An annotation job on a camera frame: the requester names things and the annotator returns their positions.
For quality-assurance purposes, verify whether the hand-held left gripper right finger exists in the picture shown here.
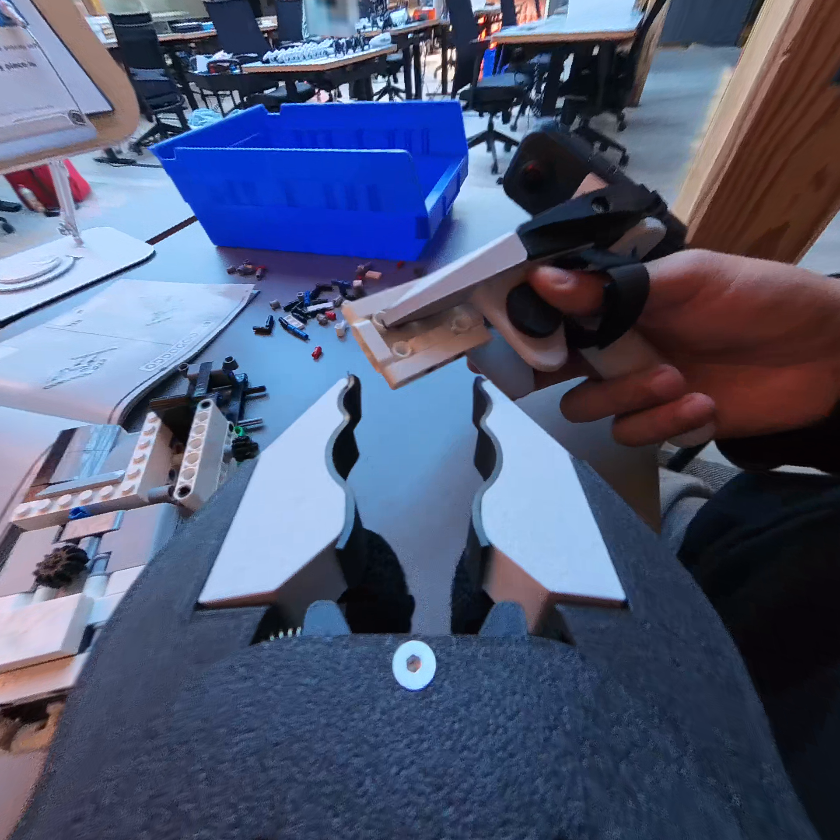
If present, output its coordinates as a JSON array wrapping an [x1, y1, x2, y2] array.
[[466, 376, 629, 636]]

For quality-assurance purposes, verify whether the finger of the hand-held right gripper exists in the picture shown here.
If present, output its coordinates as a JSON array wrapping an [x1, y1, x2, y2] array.
[[466, 343, 547, 403], [373, 231, 531, 330]]

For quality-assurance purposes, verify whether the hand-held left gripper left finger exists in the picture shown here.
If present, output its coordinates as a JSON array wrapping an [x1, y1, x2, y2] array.
[[197, 374, 362, 634]]

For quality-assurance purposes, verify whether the white lego plate piece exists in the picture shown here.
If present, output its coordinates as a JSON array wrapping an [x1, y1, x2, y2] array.
[[341, 297, 493, 389]]

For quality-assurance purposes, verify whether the person's right forearm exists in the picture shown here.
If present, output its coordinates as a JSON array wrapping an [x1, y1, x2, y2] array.
[[717, 410, 840, 476]]

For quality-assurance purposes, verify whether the pile of loose lego pieces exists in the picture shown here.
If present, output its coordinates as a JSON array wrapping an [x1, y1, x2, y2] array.
[[226, 259, 427, 362]]

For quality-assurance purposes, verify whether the partly built white lego model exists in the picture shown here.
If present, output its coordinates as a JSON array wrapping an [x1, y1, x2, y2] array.
[[0, 357, 269, 756]]

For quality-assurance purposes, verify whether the lego instruction booklet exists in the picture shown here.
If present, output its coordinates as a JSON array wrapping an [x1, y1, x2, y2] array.
[[0, 279, 258, 427]]

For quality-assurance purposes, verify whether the person's right hand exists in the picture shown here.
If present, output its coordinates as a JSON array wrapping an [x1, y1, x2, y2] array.
[[525, 248, 840, 448]]

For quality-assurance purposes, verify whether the black office chair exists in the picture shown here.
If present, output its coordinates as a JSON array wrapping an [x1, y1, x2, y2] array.
[[445, 0, 534, 175], [108, 12, 193, 148]]

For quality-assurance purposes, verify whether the blue plastic bin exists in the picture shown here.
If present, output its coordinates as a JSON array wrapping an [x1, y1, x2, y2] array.
[[150, 100, 471, 263]]

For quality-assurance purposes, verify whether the wooden desk with white parts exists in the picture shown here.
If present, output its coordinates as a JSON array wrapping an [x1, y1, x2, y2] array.
[[241, 36, 400, 102]]

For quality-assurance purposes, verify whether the red bag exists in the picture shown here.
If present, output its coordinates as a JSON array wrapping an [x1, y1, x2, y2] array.
[[5, 159, 93, 215]]

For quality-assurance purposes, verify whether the document stand with sheet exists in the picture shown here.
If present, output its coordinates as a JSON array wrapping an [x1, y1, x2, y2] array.
[[0, 0, 156, 324]]

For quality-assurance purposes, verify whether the wooden post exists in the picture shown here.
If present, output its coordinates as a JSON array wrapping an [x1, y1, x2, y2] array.
[[672, 0, 840, 265]]

